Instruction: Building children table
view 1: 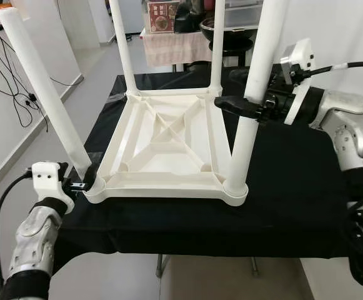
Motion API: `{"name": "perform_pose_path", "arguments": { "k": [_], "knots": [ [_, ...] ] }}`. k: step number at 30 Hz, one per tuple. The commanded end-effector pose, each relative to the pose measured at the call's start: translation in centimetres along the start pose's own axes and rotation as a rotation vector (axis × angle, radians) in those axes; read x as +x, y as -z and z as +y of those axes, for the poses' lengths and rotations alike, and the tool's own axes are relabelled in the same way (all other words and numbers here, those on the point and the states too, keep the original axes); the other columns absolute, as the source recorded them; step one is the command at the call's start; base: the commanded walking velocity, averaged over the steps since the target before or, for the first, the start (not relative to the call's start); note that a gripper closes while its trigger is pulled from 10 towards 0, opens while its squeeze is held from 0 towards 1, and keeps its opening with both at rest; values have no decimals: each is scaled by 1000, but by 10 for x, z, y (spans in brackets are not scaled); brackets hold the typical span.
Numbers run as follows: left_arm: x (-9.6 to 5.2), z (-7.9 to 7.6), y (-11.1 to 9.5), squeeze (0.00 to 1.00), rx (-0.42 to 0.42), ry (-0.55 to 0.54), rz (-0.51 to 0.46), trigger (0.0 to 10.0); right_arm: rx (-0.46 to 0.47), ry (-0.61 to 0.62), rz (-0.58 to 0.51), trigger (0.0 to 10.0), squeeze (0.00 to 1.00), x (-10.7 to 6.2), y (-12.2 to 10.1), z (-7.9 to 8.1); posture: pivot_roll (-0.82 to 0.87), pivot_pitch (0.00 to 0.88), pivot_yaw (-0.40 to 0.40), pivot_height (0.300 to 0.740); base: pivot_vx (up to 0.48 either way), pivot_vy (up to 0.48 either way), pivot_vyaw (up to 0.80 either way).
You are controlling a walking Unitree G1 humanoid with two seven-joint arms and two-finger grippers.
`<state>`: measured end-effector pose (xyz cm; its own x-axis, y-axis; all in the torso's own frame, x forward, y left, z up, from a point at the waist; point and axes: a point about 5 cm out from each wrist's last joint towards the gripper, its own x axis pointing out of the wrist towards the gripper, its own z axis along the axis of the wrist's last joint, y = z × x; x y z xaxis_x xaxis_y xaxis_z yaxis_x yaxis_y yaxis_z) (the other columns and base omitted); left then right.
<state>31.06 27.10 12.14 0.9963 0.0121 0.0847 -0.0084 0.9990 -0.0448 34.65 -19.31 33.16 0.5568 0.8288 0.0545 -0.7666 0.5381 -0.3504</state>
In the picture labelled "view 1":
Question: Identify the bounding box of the black wok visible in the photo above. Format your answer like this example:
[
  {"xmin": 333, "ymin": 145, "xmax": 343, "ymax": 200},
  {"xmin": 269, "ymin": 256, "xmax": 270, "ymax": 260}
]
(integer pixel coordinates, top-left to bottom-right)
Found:
[{"xmin": 200, "ymin": 17, "xmax": 260, "ymax": 51}]

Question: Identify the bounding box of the black tablecloth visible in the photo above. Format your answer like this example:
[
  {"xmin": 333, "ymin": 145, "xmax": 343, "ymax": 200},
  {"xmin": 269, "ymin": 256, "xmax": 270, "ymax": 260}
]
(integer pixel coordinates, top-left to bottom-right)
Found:
[{"xmin": 53, "ymin": 66, "xmax": 363, "ymax": 276}]

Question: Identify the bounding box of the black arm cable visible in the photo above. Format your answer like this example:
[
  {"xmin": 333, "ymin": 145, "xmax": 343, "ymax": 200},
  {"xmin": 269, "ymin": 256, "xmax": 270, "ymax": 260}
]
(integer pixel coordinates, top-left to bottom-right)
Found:
[
  {"xmin": 303, "ymin": 59, "xmax": 363, "ymax": 294},
  {"xmin": 0, "ymin": 169, "xmax": 35, "ymax": 282}
]

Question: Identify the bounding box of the red printed storage box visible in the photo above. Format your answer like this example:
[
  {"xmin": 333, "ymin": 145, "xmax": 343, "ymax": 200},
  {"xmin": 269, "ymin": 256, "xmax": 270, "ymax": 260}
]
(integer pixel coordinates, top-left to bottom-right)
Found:
[{"xmin": 145, "ymin": 0, "xmax": 181, "ymax": 35}]

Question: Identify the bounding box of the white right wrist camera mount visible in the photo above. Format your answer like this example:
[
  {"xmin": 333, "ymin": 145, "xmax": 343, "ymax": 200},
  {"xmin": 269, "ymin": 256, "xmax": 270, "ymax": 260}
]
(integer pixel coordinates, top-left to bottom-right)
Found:
[{"xmin": 280, "ymin": 37, "xmax": 316, "ymax": 126}]

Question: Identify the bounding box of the clear plastic storage box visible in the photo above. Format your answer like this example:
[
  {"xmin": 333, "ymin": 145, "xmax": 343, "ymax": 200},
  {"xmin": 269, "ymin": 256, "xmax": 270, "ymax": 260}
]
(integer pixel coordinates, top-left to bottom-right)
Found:
[{"xmin": 222, "ymin": 0, "xmax": 263, "ymax": 31}]

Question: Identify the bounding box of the white plastic table top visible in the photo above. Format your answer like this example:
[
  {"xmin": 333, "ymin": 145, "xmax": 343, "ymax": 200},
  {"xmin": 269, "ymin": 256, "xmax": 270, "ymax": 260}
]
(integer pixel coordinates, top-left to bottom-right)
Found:
[{"xmin": 82, "ymin": 87, "xmax": 249, "ymax": 207}]

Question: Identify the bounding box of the clear plastic bag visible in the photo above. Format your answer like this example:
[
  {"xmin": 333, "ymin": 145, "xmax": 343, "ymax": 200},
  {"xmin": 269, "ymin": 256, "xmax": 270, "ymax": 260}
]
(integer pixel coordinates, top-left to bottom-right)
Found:
[{"xmin": 108, "ymin": 87, "xmax": 129, "ymax": 105}]

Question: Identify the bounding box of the glossy black bag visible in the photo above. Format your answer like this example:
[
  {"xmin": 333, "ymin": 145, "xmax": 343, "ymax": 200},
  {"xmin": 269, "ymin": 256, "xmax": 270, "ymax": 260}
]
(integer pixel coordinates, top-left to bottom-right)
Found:
[{"xmin": 175, "ymin": 0, "xmax": 207, "ymax": 33}]

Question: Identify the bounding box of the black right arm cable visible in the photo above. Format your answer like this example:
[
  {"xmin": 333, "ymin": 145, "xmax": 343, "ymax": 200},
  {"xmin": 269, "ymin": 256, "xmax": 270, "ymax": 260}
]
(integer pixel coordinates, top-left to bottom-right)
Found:
[{"xmin": 303, "ymin": 59, "xmax": 363, "ymax": 294}]

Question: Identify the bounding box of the grey metal table frame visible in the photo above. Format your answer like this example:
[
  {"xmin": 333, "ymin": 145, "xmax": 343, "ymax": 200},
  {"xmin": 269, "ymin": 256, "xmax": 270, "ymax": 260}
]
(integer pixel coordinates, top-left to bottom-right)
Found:
[{"xmin": 156, "ymin": 253, "xmax": 260, "ymax": 279}]

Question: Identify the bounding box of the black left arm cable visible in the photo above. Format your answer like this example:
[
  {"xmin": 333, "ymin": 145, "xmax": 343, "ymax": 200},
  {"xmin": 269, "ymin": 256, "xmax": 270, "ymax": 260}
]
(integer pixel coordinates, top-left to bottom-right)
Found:
[{"xmin": 0, "ymin": 169, "xmax": 35, "ymax": 282}]

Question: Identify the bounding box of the black wall cable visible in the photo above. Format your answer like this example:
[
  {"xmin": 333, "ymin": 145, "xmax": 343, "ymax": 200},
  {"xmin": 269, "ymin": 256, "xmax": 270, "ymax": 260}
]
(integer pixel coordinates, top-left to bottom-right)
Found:
[{"xmin": 0, "ymin": 28, "xmax": 76, "ymax": 132}]

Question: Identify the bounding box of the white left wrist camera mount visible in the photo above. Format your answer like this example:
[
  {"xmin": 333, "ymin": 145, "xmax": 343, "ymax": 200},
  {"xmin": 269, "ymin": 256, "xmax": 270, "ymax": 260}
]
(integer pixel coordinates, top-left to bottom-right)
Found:
[{"xmin": 31, "ymin": 161, "xmax": 76, "ymax": 214}]

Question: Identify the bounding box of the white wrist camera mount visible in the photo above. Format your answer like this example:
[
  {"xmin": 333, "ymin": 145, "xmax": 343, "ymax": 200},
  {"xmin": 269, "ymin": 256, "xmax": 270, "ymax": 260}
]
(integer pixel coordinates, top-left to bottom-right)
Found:
[
  {"xmin": 31, "ymin": 161, "xmax": 76, "ymax": 214},
  {"xmin": 280, "ymin": 37, "xmax": 316, "ymax": 126}
]

